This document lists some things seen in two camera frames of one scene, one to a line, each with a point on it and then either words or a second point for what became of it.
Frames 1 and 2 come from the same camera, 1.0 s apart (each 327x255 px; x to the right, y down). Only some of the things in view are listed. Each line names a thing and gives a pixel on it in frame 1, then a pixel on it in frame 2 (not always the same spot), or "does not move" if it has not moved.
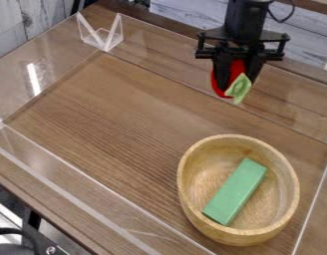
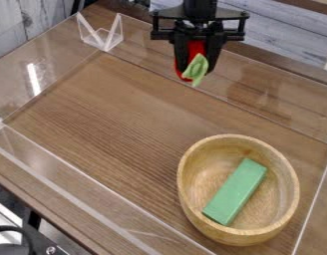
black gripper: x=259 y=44 -> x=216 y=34
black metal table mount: x=34 y=238 does not move
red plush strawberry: x=239 y=83 -> x=196 y=62
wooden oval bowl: x=237 y=188 does not move
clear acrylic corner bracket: x=101 y=38 does not move
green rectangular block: x=233 y=190 does not move
